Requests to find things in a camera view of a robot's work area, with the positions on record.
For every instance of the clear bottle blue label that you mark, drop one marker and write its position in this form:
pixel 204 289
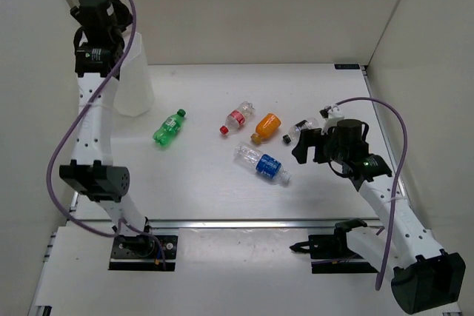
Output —
pixel 261 164

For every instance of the clear bottle black label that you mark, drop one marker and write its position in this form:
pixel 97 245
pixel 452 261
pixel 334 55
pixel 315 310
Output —
pixel 293 135

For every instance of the orange juice bottle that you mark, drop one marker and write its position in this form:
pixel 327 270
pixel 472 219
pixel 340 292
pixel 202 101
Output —
pixel 265 129

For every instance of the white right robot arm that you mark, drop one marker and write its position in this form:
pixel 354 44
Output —
pixel 422 274

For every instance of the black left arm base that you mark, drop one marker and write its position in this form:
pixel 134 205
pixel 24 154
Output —
pixel 141 253

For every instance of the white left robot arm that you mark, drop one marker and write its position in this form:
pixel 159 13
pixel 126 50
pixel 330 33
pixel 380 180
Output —
pixel 98 47

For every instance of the clear bottle red label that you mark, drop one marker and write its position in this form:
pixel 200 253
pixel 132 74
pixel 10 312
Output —
pixel 237 118

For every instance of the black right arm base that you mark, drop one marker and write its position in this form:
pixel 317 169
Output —
pixel 329 253

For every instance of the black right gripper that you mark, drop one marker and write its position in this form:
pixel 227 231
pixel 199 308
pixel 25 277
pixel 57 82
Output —
pixel 308 138

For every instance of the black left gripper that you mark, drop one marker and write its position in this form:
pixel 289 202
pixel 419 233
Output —
pixel 124 16

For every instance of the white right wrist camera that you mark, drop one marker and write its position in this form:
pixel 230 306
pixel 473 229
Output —
pixel 331 115

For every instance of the translucent white plastic bin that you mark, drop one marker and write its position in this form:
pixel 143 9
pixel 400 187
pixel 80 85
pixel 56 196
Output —
pixel 134 95

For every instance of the dark label on table edge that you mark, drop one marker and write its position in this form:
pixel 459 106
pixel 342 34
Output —
pixel 346 66

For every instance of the green plastic soda bottle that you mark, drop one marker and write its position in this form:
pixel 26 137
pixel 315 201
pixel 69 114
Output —
pixel 169 129

